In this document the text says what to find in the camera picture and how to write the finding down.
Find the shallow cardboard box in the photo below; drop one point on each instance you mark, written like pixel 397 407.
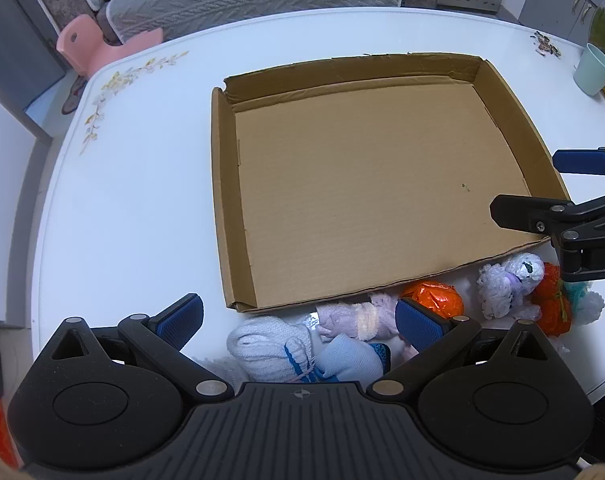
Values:
pixel 362 180

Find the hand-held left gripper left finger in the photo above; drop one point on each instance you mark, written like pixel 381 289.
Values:
pixel 181 321

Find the grey quilted sofa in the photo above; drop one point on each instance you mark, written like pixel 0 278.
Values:
pixel 252 0

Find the pile of seed shells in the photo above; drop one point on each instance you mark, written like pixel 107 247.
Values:
pixel 546 44

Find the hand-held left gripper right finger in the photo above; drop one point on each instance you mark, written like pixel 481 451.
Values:
pixel 418 327

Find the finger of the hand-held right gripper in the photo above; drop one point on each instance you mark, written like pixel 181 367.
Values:
pixel 579 161
pixel 519 210

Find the grey slipper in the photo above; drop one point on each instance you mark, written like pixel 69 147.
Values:
pixel 75 94

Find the pink plastic chair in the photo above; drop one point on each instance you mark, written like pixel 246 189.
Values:
pixel 107 42

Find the green cup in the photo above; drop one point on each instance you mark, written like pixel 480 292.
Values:
pixel 593 70

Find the white blue knit sock bundle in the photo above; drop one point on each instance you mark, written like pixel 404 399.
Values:
pixel 262 350

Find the lilac bundle cream band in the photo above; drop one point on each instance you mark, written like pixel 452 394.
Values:
pixel 352 317

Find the orange plastic bundle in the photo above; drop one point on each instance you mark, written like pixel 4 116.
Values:
pixel 554 305
pixel 432 297

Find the dark grey door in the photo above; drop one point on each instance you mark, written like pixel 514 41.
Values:
pixel 12 35

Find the white bundle teal fuzzy band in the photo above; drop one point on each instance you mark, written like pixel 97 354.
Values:
pixel 587 302

